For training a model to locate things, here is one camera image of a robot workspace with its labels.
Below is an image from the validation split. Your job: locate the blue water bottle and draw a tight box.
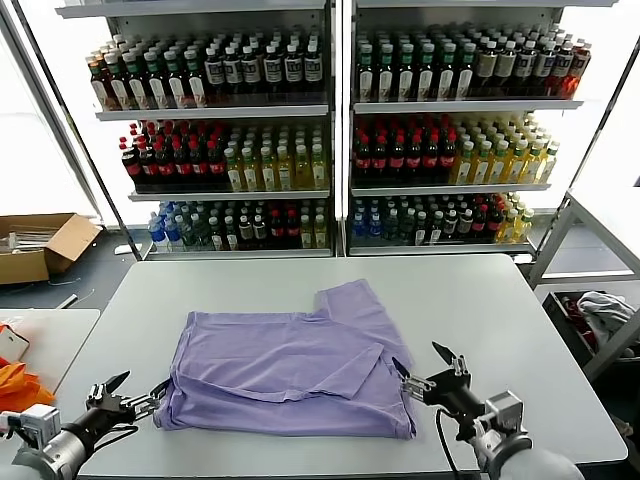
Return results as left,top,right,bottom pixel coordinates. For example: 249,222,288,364
351,208,368,246
147,212,166,254
164,214,183,253
367,208,384,246

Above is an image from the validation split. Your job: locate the green water bottle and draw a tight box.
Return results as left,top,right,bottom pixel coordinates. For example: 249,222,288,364
399,208,416,246
383,209,400,246
180,215,198,251

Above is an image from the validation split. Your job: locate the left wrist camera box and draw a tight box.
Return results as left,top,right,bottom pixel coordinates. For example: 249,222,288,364
0,404,62,451

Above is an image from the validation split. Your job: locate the black storage bin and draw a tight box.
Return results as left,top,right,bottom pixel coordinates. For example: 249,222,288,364
542,289,640,369

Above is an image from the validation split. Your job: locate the open cardboard box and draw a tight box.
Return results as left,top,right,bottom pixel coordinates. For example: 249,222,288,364
0,213,104,286

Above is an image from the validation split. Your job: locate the cola bottle red cap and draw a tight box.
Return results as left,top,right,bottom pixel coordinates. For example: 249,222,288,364
352,132,371,182
118,141,145,190
388,132,407,182
189,141,210,190
370,132,389,182
284,209,300,250
269,210,285,250
172,141,194,190
154,142,177,190
422,132,441,182
405,132,424,182
439,130,458,182
472,204,488,244
207,141,226,190
137,141,160,190
486,203,503,244

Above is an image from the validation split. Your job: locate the grey white cloth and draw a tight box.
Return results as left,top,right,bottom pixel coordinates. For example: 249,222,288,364
575,291,637,351

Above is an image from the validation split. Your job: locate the grey diagonal frame pole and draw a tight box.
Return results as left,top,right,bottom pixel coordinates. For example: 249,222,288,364
0,9,104,224

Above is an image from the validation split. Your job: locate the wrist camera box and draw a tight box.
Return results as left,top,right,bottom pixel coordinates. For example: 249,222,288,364
0,404,62,451
484,391,526,436

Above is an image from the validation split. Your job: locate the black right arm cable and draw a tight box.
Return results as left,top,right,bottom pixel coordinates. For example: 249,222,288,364
433,406,461,475

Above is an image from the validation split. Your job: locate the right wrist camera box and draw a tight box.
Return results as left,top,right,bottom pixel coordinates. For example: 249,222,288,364
484,391,526,436

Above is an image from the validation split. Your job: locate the grey metal shelf rack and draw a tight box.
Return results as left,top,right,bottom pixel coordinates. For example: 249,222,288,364
342,0,621,259
54,0,337,261

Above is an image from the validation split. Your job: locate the dark bottle blue-print label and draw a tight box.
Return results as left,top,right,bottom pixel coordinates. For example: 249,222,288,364
552,42,575,98
242,44,263,96
284,44,305,95
204,45,227,99
514,41,536,98
263,44,285,95
303,43,324,95
224,45,245,97
533,41,556,98

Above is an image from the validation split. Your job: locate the red cloth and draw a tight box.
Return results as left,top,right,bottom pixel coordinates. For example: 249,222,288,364
559,295,601,351

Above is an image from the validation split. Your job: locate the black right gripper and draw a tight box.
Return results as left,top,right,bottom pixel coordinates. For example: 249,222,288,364
392,341,487,419

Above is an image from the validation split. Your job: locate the small white orange box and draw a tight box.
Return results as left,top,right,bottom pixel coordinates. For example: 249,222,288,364
0,323,31,362

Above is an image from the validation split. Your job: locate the black diagonal frame pole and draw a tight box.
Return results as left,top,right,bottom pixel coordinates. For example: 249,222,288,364
9,0,144,261

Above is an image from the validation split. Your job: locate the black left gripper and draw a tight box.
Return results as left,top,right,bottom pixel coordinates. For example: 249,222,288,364
84,370,172,427

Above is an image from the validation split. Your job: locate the dark tea bottle green cap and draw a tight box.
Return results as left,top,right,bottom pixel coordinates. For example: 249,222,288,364
122,52,147,110
356,44,376,101
376,43,396,101
437,43,457,100
417,43,437,100
397,43,417,101
456,43,477,100
143,51,166,110
103,53,129,111
184,49,207,109
164,50,186,109

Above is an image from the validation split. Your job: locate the grey metal frame cart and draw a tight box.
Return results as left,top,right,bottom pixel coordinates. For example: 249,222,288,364
527,192,640,384

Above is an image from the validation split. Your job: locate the purple t-shirt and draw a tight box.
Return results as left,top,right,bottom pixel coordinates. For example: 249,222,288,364
152,279,419,441

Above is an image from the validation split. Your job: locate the dark bottle beige label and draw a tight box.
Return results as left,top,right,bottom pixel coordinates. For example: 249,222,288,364
476,42,498,99
495,41,517,98

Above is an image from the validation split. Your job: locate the orange cloth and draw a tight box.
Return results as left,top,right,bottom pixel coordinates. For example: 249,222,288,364
0,357,56,412

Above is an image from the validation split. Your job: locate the orange-red tea bottle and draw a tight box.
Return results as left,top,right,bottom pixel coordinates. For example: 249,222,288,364
568,43,593,99

